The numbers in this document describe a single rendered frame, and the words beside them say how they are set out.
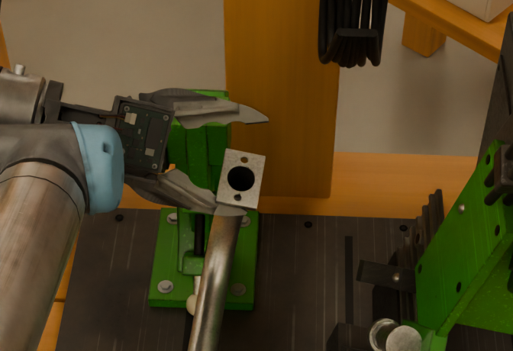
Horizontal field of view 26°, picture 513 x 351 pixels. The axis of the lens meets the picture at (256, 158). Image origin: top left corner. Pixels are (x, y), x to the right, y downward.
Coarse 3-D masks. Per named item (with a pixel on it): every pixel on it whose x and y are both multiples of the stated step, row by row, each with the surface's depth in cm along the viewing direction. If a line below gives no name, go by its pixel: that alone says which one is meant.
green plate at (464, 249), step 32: (480, 192) 105; (448, 224) 112; (480, 224) 104; (512, 224) 98; (448, 256) 110; (480, 256) 102; (416, 288) 118; (448, 288) 108; (480, 288) 105; (448, 320) 107; (480, 320) 109; (512, 320) 109
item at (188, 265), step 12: (228, 96) 133; (216, 192) 129; (180, 216) 133; (204, 216) 130; (180, 228) 133; (204, 228) 131; (180, 240) 133; (192, 240) 133; (204, 240) 131; (180, 252) 133; (192, 252) 133; (204, 252) 133; (180, 264) 133; (192, 264) 130
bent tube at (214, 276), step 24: (240, 168) 108; (240, 192) 106; (216, 216) 115; (240, 216) 114; (216, 240) 116; (216, 264) 116; (216, 288) 116; (216, 312) 115; (192, 336) 114; (216, 336) 114
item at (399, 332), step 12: (372, 324) 118; (384, 324) 116; (396, 324) 116; (372, 336) 117; (384, 336) 113; (396, 336) 111; (408, 336) 111; (420, 336) 112; (372, 348) 118; (384, 348) 113; (396, 348) 111; (408, 348) 111; (420, 348) 112
